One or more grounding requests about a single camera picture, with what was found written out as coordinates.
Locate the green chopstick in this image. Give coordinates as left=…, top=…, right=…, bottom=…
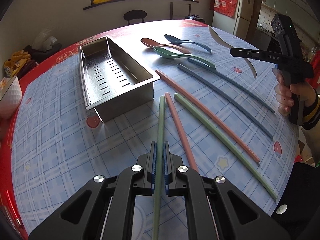
left=174, top=93, right=278, bottom=200
left=152, top=95, right=165, bottom=240

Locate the pink chopstick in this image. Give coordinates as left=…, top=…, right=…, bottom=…
left=155, top=70, right=260, bottom=163
left=164, top=93, right=198, bottom=172

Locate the white spoon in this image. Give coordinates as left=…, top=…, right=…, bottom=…
left=208, top=25, right=257, bottom=79

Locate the blue chopstick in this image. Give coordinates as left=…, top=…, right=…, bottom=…
left=177, top=63, right=273, bottom=139
left=187, top=58, right=275, bottom=113

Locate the blue spoon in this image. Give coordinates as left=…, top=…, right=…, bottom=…
left=164, top=34, right=212, bottom=53

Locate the striped sleeve right forearm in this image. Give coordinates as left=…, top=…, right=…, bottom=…
left=302, top=90, right=319, bottom=130

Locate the person's right hand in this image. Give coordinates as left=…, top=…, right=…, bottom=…
left=272, top=68, right=318, bottom=116

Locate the white refrigerator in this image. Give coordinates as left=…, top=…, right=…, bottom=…
left=212, top=0, right=254, bottom=40

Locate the steel utensil tray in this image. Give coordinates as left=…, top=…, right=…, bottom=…
left=79, top=36, right=160, bottom=123

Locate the green spoon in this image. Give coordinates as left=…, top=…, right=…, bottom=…
left=152, top=46, right=216, bottom=69

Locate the pink spoon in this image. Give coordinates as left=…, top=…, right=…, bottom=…
left=140, top=38, right=191, bottom=54

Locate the black round chair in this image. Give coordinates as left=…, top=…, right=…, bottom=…
left=123, top=9, right=147, bottom=25

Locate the white textured bowl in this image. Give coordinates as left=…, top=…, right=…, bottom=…
left=0, top=76, right=23, bottom=119

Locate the white plastic bag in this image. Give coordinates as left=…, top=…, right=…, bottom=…
left=31, top=29, right=57, bottom=51

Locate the yellow clothes pile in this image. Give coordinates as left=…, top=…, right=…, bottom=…
left=3, top=50, right=31, bottom=78

